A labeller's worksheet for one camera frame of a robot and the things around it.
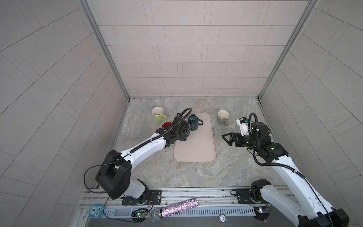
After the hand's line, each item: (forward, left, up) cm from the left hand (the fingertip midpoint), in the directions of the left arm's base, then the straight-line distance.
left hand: (183, 131), depth 87 cm
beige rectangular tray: (-6, -11, -9) cm, 15 cm away
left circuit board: (-41, +19, -7) cm, 46 cm away
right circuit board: (-40, -39, -9) cm, 57 cm away
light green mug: (+16, +19, -2) cm, 25 cm away
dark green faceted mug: (+8, -7, +1) cm, 10 cm away
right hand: (-8, -24, +8) cm, 27 cm away
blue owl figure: (-40, +40, -7) cm, 57 cm away
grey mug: (+13, -27, -1) cm, 30 cm away
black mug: (-8, -2, +19) cm, 21 cm away
